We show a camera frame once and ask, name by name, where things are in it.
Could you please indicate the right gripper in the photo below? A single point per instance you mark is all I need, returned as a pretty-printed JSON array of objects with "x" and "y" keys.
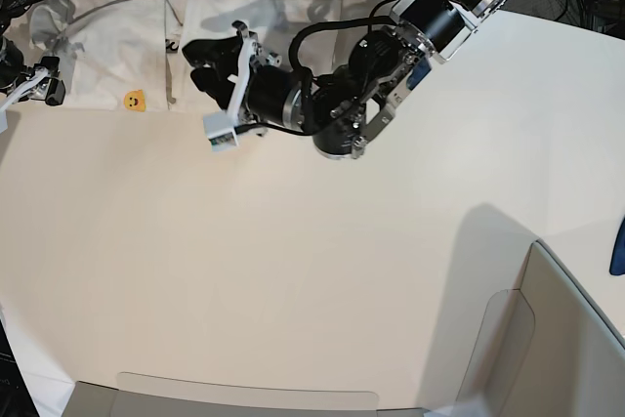
[{"x": 13, "y": 72}]

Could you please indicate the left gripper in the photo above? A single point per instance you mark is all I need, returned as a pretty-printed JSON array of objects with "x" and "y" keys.
[{"x": 275, "y": 98}]

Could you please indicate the white printed t-shirt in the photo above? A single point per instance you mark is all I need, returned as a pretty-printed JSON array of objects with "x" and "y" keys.
[{"x": 110, "y": 48}]

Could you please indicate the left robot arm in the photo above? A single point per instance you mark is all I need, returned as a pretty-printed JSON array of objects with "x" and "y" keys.
[{"x": 347, "y": 109}]

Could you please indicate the grey cardboard box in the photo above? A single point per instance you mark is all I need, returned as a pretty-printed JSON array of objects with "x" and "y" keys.
[{"x": 543, "y": 349}]

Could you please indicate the blue cloth at edge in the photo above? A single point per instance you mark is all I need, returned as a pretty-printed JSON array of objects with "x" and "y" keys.
[{"x": 617, "y": 260}]

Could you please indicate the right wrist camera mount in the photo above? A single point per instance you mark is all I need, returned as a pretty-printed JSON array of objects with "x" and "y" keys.
[{"x": 33, "y": 88}]

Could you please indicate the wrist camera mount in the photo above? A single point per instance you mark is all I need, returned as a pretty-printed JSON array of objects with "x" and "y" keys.
[
  {"x": 33, "y": 88},
  {"x": 219, "y": 127}
]

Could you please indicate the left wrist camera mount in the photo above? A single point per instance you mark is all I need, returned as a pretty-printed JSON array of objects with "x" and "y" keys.
[{"x": 219, "y": 127}]

